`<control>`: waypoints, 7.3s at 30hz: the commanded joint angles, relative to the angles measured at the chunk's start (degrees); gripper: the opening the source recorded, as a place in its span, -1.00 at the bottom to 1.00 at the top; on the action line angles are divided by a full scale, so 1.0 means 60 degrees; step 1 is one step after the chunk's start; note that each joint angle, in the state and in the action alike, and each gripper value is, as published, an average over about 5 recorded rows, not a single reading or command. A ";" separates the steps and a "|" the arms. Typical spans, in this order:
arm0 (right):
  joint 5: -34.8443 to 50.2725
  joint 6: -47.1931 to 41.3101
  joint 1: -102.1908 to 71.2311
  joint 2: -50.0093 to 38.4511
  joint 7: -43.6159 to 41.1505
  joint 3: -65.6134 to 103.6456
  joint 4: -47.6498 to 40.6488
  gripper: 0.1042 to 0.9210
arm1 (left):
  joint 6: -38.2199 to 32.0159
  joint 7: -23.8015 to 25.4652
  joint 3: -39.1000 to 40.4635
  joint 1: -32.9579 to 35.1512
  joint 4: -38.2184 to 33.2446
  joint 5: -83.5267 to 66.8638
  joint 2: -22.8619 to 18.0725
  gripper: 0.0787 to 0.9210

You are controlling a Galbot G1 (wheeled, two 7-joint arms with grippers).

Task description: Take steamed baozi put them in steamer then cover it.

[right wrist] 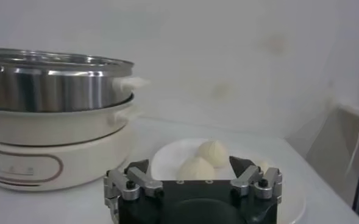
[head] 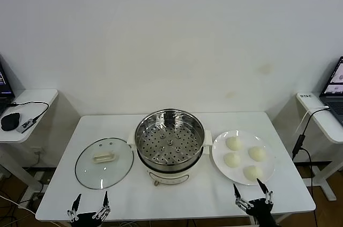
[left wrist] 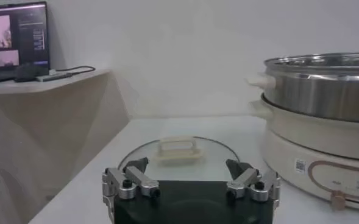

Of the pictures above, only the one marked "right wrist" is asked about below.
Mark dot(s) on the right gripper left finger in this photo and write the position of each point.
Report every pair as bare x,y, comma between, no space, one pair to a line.
136,179

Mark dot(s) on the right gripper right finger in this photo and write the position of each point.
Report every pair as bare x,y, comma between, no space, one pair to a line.
249,179

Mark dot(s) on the white round plate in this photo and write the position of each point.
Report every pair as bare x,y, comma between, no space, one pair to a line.
170,158

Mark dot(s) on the cream electric cooker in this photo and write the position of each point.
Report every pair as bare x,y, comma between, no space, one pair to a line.
75,170

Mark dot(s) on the white side desk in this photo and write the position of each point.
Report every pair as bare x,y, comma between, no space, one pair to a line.
334,146

